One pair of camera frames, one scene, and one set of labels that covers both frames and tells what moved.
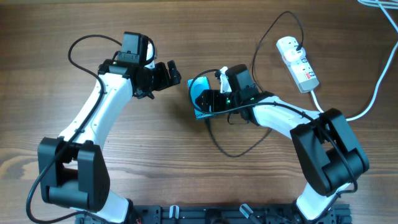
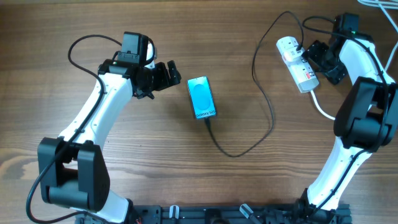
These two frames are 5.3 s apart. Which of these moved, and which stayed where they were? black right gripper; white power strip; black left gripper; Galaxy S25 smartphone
Moved: black right gripper
Stayed: Galaxy S25 smartphone; black left gripper; white power strip
